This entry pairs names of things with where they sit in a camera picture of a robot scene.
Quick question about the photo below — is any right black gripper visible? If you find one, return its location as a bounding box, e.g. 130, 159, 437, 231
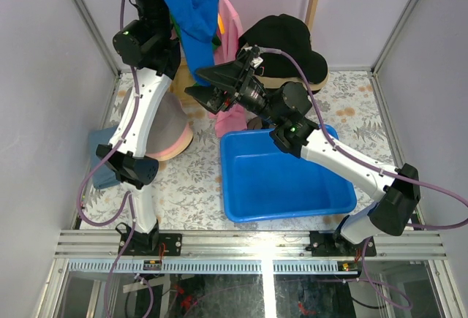
184, 51, 284, 127

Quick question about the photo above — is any khaki hat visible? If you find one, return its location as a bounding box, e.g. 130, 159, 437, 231
254, 75, 329, 94

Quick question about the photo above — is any beige mannequin head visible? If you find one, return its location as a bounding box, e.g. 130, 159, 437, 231
247, 116, 273, 130

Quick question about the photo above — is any pink bucket hat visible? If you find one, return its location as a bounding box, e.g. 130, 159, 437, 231
146, 124, 193, 161

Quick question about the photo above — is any grey bucket hat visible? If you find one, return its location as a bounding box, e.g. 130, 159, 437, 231
149, 92, 188, 133

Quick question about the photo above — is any blue cap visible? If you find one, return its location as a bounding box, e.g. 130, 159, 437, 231
164, 0, 219, 86

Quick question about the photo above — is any blue plastic bin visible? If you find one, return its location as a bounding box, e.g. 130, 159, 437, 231
220, 129, 357, 223

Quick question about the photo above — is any peach bucket hat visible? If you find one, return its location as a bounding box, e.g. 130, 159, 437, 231
156, 135, 193, 161

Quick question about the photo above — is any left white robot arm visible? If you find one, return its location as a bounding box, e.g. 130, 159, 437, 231
96, 0, 181, 256

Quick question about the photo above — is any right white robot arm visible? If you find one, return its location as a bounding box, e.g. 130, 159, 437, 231
184, 47, 420, 256

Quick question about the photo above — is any pink t-shirt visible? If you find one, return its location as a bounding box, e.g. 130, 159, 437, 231
209, 0, 247, 138

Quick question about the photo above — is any wooden clothes rack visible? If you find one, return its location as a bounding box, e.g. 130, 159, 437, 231
169, 0, 319, 107

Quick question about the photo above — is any green tank top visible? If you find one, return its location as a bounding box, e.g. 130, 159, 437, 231
170, 15, 222, 50

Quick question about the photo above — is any yellow hanger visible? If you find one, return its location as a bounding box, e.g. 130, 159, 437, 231
217, 14, 225, 34

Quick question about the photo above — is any folded blue cloth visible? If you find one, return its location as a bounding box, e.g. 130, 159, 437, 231
88, 126, 119, 190

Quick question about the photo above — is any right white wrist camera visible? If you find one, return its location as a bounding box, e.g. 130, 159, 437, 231
250, 46, 263, 69

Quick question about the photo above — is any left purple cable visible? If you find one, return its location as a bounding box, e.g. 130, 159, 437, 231
78, 0, 142, 318

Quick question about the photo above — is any aluminium rail base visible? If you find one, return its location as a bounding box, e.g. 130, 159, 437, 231
54, 228, 449, 275

